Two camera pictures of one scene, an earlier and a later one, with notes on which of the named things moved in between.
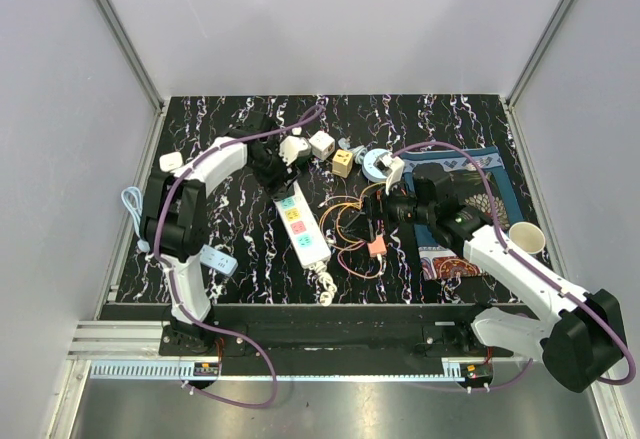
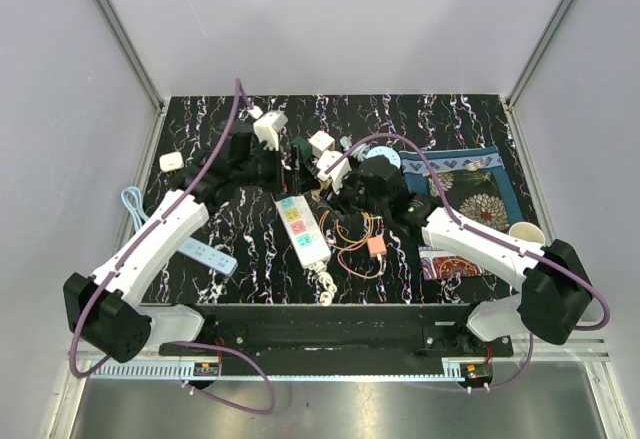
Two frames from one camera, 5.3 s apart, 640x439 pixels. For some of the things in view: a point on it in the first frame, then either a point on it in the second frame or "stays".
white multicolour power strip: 302,228 stays
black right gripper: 378,209 -> 352,176
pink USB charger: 377,246 stays
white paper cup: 527,236 stays
